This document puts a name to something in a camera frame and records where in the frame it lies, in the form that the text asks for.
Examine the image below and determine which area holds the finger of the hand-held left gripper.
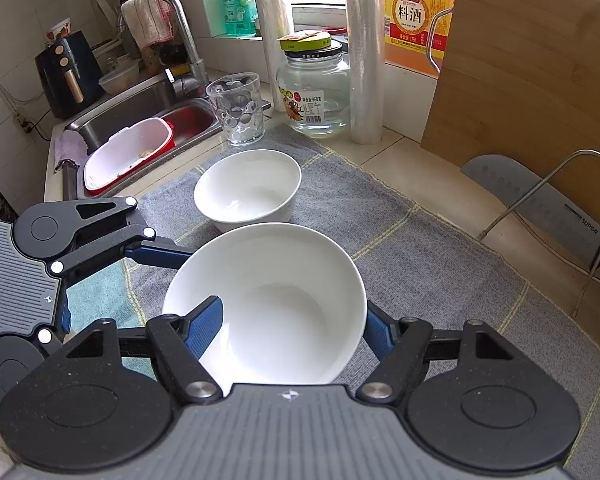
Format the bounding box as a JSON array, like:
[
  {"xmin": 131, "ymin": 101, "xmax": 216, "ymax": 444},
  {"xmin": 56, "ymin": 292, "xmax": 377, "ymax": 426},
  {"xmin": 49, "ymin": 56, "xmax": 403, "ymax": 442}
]
[
  {"xmin": 50, "ymin": 196, "xmax": 196, "ymax": 277},
  {"xmin": 36, "ymin": 284, "xmax": 73, "ymax": 347}
]

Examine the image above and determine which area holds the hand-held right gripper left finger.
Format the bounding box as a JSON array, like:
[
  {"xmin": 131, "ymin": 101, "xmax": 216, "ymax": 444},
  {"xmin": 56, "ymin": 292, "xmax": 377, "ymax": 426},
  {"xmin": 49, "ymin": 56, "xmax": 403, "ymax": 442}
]
[{"xmin": 62, "ymin": 296, "xmax": 226, "ymax": 404}]

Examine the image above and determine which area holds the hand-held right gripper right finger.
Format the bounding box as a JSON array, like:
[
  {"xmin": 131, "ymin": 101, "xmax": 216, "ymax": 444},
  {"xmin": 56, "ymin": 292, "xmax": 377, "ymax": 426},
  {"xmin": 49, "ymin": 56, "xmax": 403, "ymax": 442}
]
[{"xmin": 355, "ymin": 301, "xmax": 528, "ymax": 406}]

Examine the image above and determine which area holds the plain white bowl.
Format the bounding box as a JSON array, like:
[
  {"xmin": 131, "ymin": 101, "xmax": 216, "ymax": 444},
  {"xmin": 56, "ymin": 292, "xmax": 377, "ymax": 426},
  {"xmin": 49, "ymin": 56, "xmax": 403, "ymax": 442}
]
[
  {"xmin": 194, "ymin": 148, "xmax": 302, "ymax": 233},
  {"xmin": 162, "ymin": 222, "xmax": 368, "ymax": 391}
]

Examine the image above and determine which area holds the grey and teal dish mat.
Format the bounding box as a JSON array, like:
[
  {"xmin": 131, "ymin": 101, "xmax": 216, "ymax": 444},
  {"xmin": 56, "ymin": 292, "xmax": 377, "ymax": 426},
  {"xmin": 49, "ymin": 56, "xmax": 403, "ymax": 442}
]
[{"xmin": 62, "ymin": 125, "xmax": 600, "ymax": 461}]

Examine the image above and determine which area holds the red and white basin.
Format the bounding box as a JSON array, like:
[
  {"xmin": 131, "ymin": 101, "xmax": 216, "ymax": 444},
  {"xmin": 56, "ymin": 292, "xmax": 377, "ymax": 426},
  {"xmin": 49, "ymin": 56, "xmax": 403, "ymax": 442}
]
[{"xmin": 83, "ymin": 117, "xmax": 177, "ymax": 197}]

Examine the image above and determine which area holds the purple cloth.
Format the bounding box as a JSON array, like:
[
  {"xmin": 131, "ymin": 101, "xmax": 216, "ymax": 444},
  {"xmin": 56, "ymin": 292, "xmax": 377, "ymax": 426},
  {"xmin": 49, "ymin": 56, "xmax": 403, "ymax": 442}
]
[{"xmin": 54, "ymin": 130, "xmax": 88, "ymax": 173}]

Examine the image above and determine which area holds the stainless steel sink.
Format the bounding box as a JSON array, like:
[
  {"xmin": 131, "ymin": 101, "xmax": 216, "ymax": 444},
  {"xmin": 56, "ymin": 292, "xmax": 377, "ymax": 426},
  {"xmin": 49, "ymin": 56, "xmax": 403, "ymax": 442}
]
[{"xmin": 65, "ymin": 72, "xmax": 223, "ymax": 161}]

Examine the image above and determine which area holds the clear glass tumbler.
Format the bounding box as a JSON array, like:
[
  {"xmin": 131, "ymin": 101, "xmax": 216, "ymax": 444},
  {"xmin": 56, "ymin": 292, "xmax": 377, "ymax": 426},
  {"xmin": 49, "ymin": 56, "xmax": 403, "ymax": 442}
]
[{"xmin": 206, "ymin": 72, "xmax": 266, "ymax": 147}]

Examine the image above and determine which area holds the clear plastic container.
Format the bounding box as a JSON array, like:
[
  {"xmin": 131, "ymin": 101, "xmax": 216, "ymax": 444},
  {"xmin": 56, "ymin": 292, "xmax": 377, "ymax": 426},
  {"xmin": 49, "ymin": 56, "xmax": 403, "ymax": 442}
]
[{"xmin": 98, "ymin": 60, "xmax": 142, "ymax": 95}]

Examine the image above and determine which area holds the grey kitchen knife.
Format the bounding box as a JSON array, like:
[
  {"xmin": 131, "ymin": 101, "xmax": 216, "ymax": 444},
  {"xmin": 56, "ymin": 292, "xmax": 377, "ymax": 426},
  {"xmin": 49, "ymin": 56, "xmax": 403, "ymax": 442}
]
[{"xmin": 461, "ymin": 155, "xmax": 600, "ymax": 271}]

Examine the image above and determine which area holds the black air fryer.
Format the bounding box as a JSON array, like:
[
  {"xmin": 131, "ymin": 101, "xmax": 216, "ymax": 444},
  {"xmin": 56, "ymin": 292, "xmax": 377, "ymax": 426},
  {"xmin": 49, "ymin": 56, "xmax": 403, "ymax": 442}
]
[{"xmin": 35, "ymin": 30, "xmax": 103, "ymax": 120}]

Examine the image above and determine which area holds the steel faucet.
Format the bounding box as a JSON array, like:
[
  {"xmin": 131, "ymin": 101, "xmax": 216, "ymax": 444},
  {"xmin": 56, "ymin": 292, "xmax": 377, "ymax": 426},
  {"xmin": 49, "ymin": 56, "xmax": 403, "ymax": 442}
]
[{"xmin": 162, "ymin": 0, "xmax": 211, "ymax": 101}]

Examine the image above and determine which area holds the glass jar with black lid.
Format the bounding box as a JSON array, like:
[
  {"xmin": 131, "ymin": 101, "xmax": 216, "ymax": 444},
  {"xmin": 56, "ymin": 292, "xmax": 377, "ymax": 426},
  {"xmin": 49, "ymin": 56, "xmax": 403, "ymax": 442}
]
[{"xmin": 276, "ymin": 40, "xmax": 353, "ymax": 138}]

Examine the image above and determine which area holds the white and pink towel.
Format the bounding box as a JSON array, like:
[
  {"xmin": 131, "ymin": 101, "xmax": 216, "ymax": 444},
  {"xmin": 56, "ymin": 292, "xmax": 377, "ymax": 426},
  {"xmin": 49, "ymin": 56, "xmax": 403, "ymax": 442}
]
[{"xmin": 121, "ymin": 0, "xmax": 175, "ymax": 51}]

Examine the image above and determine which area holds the small printed cup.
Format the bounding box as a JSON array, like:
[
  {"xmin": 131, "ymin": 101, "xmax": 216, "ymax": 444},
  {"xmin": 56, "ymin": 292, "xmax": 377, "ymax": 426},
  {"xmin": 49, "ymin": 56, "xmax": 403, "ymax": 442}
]
[{"xmin": 46, "ymin": 18, "xmax": 73, "ymax": 43}]

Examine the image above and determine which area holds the thin plastic wrap roll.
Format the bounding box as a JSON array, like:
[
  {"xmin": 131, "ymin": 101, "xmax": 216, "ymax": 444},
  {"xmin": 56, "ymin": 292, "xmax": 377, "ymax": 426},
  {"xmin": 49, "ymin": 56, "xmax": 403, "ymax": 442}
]
[{"xmin": 252, "ymin": 0, "xmax": 296, "ymax": 113}]

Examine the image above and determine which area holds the yellow green round lid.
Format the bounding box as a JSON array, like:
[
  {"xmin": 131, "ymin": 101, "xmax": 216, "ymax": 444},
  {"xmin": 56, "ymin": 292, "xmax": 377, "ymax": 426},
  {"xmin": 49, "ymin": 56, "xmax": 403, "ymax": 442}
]
[{"xmin": 280, "ymin": 30, "xmax": 333, "ymax": 52}]

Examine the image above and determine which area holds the thick plastic wrap roll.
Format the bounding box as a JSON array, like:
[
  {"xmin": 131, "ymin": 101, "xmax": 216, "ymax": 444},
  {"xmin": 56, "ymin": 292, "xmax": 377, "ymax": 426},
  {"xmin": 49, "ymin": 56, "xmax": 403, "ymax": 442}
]
[{"xmin": 342, "ymin": 0, "xmax": 385, "ymax": 146}]

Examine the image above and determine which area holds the bamboo cutting board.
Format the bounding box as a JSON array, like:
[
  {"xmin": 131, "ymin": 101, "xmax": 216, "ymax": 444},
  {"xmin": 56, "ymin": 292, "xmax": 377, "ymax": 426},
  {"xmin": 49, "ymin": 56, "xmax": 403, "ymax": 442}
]
[{"xmin": 420, "ymin": 0, "xmax": 600, "ymax": 221}]

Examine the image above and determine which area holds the yellow cooking wine bottle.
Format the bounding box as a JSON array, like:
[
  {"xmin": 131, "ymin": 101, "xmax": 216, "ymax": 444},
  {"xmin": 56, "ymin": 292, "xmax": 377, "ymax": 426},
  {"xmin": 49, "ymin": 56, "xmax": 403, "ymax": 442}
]
[{"xmin": 382, "ymin": 0, "xmax": 461, "ymax": 78}]

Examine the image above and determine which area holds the metal wire rack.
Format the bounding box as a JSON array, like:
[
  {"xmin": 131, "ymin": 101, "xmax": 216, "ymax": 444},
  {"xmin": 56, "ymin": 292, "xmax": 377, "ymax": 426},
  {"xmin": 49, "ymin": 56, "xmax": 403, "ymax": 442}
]
[{"xmin": 477, "ymin": 149, "xmax": 600, "ymax": 318}]

